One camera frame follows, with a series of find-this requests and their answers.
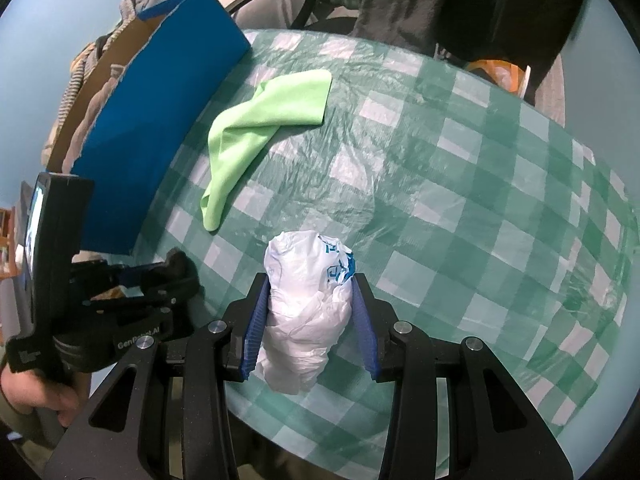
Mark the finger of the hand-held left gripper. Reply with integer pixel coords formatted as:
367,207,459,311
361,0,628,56
70,259,151,293
140,249,202,311

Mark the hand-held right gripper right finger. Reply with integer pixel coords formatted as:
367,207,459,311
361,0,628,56
351,274,573,480

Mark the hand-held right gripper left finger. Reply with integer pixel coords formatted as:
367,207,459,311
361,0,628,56
37,272,273,480

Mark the white plastic bag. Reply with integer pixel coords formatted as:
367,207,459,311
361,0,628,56
257,230,358,395

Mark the blue cardboard box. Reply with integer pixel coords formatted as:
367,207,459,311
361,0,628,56
47,0,252,256

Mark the grey-brown soft cloth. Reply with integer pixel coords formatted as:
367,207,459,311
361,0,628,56
62,62,126,173

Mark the person's left hand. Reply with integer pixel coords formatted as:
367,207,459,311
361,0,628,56
0,360,91,428

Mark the green checkered tablecloth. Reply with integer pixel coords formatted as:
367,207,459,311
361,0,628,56
132,27,628,466

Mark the striped grey garment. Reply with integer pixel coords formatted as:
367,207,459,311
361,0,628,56
50,15,133,153

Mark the green microfiber cloth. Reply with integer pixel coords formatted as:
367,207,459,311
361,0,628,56
200,69,333,233

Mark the orange round object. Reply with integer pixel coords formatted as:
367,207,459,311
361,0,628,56
462,59,531,98

